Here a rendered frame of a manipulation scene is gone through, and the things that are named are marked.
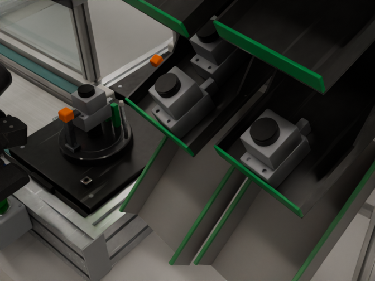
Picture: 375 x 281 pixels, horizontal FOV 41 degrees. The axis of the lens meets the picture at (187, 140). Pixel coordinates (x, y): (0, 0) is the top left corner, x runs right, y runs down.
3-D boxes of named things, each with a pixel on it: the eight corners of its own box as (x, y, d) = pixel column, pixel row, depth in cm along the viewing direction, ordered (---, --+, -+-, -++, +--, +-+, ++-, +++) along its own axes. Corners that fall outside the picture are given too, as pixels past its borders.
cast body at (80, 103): (86, 132, 90) (79, 101, 85) (71, 123, 92) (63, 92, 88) (120, 110, 95) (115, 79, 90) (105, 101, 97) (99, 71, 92)
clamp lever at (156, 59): (168, 86, 105) (155, 63, 99) (160, 83, 106) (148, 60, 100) (178, 73, 106) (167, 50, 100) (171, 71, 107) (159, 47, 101)
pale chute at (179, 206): (189, 266, 72) (170, 265, 69) (137, 213, 80) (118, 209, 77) (297, 100, 68) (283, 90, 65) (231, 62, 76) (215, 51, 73)
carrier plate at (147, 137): (91, 216, 85) (89, 208, 84) (10, 155, 97) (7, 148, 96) (184, 143, 98) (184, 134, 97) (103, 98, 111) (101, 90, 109)
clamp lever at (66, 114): (71, 149, 91) (64, 115, 86) (65, 144, 92) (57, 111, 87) (87, 139, 93) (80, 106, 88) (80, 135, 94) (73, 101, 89)
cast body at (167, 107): (179, 141, 62) (155, 110, 56) (159, 122, 65) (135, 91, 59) (228, 96, 63) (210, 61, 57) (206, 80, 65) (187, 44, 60)
